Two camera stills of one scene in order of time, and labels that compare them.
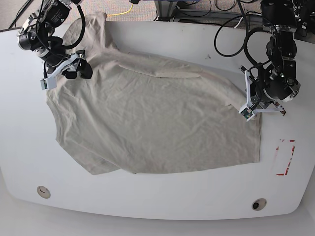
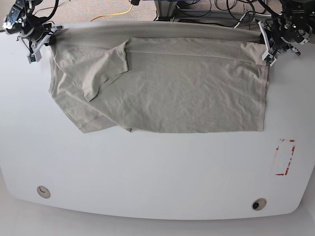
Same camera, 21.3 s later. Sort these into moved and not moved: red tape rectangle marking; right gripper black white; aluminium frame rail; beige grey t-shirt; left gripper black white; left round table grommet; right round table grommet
Moved: left gripper black white; right gripper black white; beige grey t-shirt
Not moved: aluminium frame rail; left round table grommet; right round table grommet; red tape rectangle marking
